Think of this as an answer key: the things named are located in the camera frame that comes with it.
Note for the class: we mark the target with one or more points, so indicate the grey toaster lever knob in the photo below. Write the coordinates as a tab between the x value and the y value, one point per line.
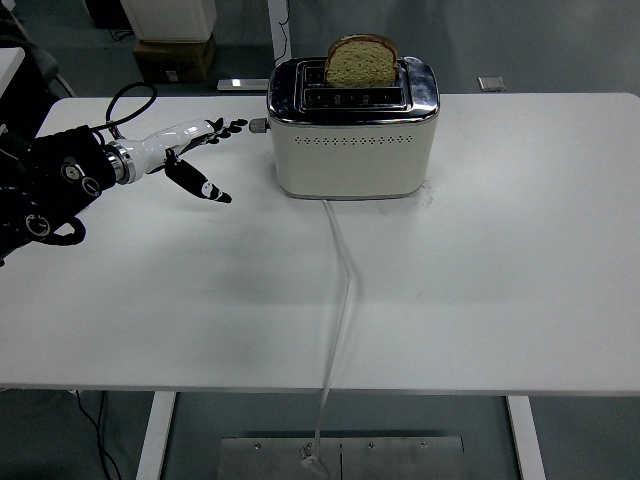
258	125

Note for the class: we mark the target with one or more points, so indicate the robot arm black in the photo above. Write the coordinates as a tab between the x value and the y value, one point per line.
50	165

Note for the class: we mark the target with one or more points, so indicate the cream toaster chrome top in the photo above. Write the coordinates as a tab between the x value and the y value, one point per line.
350	160

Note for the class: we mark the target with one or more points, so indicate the brown bread slice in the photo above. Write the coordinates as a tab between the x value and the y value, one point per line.
361	67

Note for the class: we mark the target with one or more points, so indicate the black box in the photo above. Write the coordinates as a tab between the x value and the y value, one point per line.
107	12

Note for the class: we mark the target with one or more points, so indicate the grey floor socket plate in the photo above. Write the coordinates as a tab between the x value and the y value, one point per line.
491	83

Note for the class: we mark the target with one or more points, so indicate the white table leg with foot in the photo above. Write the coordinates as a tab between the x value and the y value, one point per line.
277	30

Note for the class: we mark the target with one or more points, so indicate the brown cardboard box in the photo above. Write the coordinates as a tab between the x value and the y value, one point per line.
175	60

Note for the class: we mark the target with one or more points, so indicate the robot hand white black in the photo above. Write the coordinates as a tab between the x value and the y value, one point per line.
160	145

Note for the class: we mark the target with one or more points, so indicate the white side table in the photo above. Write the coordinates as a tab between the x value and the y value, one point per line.
9	67

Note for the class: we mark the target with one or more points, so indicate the person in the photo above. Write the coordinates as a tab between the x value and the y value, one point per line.
35	85

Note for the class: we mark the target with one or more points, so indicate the white box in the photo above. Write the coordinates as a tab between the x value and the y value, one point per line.
170	20

